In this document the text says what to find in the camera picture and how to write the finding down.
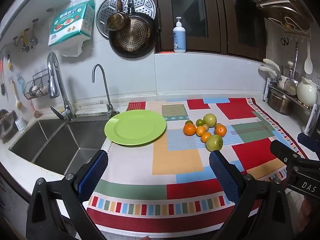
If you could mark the dish brush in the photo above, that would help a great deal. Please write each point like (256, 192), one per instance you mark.
(18, 100)

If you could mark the small yellow-green fruit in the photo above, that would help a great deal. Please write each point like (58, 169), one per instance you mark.
(206, 127)

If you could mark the brass strainer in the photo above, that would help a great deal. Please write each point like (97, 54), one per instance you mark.
(132, 36)

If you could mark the steel pot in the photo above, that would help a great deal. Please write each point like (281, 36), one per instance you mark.
(278, 102)

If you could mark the black scissors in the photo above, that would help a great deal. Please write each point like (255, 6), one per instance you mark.
(284, 41)

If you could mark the colourful patchwork tablecloth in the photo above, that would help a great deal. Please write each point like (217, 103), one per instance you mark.
(180, 170)

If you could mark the white rice paddle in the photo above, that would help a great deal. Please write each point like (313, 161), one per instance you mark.
(308, 63)

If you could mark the small brass pot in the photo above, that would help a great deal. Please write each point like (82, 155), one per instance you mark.
(117, 21)

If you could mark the metal dish rack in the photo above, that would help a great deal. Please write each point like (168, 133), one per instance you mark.
(300, 105)

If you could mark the small orange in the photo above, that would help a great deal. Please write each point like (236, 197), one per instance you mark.
(206, 137)
(200, 130)

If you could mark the steel double sink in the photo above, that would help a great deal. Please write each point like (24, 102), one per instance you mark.
(55, 142)

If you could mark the white pump bottle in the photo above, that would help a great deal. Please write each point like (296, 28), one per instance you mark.
(179, 37)

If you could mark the green plate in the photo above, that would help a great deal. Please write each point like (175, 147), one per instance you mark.
(135, 127)

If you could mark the dark wooden window frame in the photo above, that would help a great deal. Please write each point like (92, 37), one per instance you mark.
(212, 17)

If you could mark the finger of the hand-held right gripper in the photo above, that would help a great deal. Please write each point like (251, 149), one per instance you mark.
(281, 150)
(308, 138)

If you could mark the large orange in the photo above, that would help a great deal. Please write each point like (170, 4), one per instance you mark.
(189, 129)
(220, 130)

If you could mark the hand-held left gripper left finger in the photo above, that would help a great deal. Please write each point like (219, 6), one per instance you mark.
(93, 175)

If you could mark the green tangerine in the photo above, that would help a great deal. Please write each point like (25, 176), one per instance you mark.
(200, 122)
(189, 122)

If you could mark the yellow wall hooks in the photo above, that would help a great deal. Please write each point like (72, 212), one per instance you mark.
(25, 37)

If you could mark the person's right forearm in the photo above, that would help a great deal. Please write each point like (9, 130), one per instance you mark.
(311, 212)

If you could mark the white cup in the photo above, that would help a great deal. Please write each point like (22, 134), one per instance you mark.
(20, 123)

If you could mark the large chrome faucet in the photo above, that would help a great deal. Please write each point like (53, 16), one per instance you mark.
(56, 85)

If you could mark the round metal steamer rack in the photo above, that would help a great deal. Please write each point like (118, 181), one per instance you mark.
(142, 5)

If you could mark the paper towel pack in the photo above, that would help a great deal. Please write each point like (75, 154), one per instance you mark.
(72, 23)

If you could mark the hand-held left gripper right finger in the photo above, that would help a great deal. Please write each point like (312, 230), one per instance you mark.
(225, 177)

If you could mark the white pitcher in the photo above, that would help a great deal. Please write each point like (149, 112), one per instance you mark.
(307, 92)

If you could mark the thin gooseneck faucet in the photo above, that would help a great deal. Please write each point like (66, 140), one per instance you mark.
(105, 87)

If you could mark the black frying pan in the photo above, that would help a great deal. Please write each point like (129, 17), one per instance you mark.
(150, 42)

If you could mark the large yellow-green fruit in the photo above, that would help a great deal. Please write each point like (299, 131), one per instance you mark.
(214, 142)
(209, 120)

